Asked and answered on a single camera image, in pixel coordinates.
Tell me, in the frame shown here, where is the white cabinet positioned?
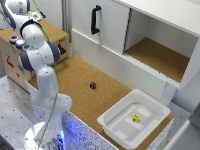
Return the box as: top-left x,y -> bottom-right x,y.
70,0 -> 200,105

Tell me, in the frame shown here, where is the green cable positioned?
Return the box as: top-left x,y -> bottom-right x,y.
27,0 -> 61,150

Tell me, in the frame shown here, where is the white plastic box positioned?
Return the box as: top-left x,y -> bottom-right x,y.
96,88 -> 172,150

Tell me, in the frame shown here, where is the black door handle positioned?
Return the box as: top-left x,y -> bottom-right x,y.
90,4 -> 102,36

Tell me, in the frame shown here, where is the wooden drawer box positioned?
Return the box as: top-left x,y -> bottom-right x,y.
0,18 -> 71,92

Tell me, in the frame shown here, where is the green button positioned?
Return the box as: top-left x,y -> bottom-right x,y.
21,44 -> 32,51

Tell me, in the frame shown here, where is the blue button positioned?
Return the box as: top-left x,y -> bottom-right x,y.
15,38 -> 26,48

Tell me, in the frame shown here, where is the purple block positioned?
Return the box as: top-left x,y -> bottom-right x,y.
89,82 -> 98,90

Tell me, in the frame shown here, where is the yellow block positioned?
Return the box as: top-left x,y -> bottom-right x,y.
132,114 -> 140,123

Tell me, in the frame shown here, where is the white sliding door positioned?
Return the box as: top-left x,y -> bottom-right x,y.
72,0 -> 131,55

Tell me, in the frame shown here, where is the red button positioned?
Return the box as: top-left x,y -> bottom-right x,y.
9,35 -> 19,45

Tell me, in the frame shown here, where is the black drawer handle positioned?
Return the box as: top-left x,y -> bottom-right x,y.
57,43 -> 68,56

